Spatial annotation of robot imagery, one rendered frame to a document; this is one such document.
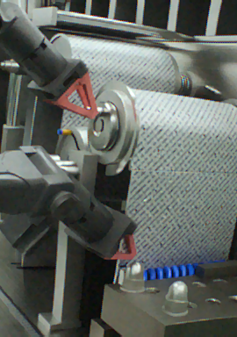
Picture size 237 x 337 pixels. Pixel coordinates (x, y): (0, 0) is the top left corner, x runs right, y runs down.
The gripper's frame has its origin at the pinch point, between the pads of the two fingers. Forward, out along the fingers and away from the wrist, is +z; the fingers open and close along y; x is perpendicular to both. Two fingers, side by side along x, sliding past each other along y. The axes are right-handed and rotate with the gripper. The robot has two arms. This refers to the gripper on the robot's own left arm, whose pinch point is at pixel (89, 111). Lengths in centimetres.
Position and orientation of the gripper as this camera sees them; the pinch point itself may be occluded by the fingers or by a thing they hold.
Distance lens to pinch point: 90.1
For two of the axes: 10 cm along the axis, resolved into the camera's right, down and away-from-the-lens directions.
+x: 6.3, -7.5, 1.9
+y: 4.9, 2.0, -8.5
